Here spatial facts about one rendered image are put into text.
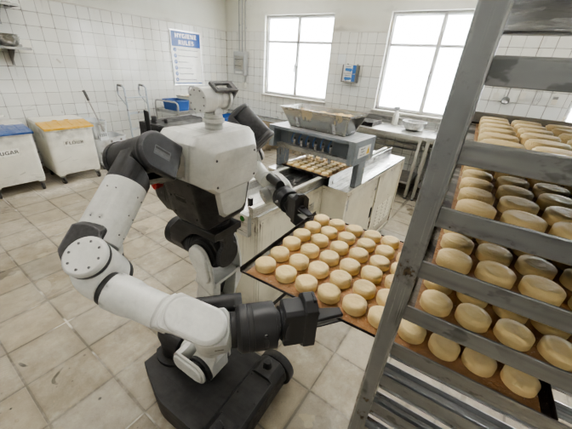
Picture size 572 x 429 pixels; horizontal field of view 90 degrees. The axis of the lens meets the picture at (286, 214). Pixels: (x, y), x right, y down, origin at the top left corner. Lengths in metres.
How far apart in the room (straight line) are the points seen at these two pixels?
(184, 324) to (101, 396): 1.49
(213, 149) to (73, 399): 1.60
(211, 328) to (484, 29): 0.53
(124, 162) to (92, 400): 1.49
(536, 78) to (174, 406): 1.63
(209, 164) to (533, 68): 0.65
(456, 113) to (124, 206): 0.61
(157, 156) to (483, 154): 0.63
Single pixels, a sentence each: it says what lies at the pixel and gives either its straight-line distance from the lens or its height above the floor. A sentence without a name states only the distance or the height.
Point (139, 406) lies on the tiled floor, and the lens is 1.90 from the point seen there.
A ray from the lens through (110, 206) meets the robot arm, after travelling 0.68.
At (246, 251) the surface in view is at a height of 0.58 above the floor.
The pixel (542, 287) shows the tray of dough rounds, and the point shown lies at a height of 1.33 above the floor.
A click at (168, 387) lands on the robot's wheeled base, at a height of 0.17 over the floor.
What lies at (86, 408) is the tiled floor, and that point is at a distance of 1.99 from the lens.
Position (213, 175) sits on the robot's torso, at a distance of 0.80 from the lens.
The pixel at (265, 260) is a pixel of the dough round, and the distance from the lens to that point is 0.71.
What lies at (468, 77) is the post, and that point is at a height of 1.58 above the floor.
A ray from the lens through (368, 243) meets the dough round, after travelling 0.84.
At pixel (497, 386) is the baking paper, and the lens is 0.65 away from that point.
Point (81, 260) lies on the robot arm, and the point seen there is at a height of 1.25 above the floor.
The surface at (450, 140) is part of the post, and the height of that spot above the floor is 1.52.
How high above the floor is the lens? 1.58
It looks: 27 degrees down
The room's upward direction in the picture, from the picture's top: 4 degrees clockwise
